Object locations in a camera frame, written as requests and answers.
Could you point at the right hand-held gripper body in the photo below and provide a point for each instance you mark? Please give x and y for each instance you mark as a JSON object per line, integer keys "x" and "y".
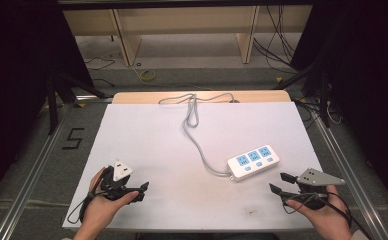
{"x": 315, "y": 178}

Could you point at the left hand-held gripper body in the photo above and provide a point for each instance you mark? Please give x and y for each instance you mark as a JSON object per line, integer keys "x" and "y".
{"x": 117, "y": 188}

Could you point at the person's left hand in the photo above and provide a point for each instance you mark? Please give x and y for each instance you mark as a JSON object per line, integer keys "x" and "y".
{"x": 103, "y": 210}

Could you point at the person's right hand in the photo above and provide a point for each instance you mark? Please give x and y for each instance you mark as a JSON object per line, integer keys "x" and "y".
{"x": 330, "y": 220}

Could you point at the white power strip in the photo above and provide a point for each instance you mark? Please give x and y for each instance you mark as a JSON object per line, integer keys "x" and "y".
{"x": 253, "y": 163}

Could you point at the white table board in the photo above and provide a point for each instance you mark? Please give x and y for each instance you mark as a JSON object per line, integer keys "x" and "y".
{"x": 168, "y": 150}

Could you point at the black tripod stand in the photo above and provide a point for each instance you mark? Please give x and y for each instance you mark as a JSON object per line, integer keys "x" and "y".
{"x": 53, "y": 100}
{"x": 323, "y": 96}

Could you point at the wooden table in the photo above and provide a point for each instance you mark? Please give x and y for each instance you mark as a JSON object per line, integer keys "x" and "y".
{"x": 138, "y": 97}

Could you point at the dark power plug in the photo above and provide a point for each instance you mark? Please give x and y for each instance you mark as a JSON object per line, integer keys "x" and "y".
{"x": 234, "y": 100}

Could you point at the black curtain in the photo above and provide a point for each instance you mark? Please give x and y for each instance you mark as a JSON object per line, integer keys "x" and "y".
{"x": 368, "y": 83}
{"x": 18, "y": 83}

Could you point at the yellow tape roll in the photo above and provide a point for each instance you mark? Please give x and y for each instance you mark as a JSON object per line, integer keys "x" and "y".
{"x": 147, "y": 75}

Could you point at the aluminium floor rail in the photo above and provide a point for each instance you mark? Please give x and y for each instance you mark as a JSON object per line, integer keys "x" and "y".
{"x": 352, "y": 180}
{"x": 38, "y": 166}

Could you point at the wooden desk frame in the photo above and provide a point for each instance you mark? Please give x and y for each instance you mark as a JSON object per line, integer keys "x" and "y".
{"x": 128, "y": 43}

